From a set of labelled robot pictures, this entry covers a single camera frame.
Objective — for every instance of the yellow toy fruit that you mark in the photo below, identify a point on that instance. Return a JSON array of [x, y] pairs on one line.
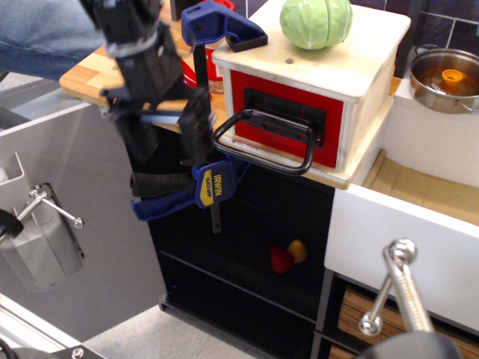
[[297, 249]]

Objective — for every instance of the stainless steel pot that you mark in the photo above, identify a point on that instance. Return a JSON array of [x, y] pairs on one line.
[[428, 88]]

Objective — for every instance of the red lidded clear jar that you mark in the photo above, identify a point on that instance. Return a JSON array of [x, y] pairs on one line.
[[216, 37]]

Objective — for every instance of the blue jeans leg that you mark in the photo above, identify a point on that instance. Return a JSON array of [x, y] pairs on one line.
[[45, 39]]

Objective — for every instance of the black shelf cabinet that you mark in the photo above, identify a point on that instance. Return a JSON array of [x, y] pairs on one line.
[[225, 279]]

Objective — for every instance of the black metal drawer handle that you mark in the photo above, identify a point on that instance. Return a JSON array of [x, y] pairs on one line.
[[279, 124]]

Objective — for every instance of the light plywood box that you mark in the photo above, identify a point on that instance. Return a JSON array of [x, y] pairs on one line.
[[357, 72]]

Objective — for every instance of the red front wooden drawer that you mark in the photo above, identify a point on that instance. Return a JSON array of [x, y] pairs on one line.
[[327, 153]]

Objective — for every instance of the red toy strawberry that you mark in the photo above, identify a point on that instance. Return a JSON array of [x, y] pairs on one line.
[[281, 261]]

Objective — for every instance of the red toy chili pepper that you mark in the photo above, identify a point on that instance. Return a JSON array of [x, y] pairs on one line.
[[189, 75]]

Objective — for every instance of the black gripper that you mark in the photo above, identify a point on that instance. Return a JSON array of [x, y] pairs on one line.
[[152, 73]]

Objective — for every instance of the grey open cabinet door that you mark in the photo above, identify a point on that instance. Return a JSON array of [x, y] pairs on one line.
[[80, 153]]

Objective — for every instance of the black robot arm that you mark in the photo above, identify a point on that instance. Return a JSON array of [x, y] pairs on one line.
[[125, 14]]

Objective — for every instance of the orange toy in pot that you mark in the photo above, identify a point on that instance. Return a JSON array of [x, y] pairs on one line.
[[452, 77]]

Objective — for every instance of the silver clamp screw right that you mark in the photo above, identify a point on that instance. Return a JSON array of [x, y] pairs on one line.
[[420, 339]]

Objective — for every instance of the white plastic door bin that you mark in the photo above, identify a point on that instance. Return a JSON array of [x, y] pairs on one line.
[[37, 237]]

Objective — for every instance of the white toy sink unit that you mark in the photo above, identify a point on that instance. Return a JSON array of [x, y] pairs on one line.
[[419, 182]]

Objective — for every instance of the green toy cabbage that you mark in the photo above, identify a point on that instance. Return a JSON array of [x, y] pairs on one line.
[[314, 25]]

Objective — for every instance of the blue Irwin bar clamp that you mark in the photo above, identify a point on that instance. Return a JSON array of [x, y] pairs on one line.
[[210, 183]]

